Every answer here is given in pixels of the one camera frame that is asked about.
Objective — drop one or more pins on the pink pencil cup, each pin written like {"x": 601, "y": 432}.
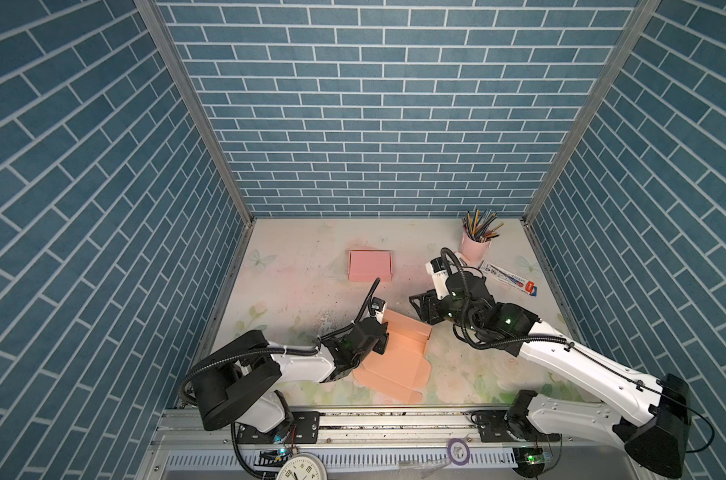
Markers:
{"x": 473, "y": 251}

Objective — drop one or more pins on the purple tape roll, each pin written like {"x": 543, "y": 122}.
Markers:
{"x": 458, "y": 452}

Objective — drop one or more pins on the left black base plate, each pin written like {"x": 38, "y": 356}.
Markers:
{"x": 304, "y": 429}

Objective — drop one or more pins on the white round clock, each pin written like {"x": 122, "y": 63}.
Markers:
{"x": 303, "y": 466}

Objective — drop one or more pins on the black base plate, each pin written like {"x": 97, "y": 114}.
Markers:
{"x": 499, "y": 426}
{"x": 304, "y": 429}

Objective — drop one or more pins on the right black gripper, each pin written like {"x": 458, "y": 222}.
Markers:
{"x": 428, "y": 306}

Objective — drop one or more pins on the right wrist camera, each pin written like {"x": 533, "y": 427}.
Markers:
{"x": 438, "y": 271}

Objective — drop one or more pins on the coloured pencils bundle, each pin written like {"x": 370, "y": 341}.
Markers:
{"x": 482, "y": 226}

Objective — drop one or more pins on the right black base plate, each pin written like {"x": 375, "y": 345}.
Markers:
{"x": 499, "y": 426}

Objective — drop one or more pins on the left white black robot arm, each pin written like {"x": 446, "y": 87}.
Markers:
{"x": 238, "y": 384}

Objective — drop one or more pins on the aluminium mounting rail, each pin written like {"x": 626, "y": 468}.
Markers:
{"x": 419, "y": 426}

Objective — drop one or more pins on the pink paper box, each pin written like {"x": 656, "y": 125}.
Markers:
{"x": 368, "y": 265}

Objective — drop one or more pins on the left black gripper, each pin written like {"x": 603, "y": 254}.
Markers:
{"x": 383, "y": 338}

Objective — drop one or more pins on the orange paper box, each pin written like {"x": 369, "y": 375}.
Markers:
{"x": 403, "y": 370}

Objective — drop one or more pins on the white toothpaste tube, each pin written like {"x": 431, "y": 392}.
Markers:
{"x": 504, "y": 276}

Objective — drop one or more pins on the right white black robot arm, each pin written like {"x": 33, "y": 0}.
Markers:
{"x": 648, "y": 418}

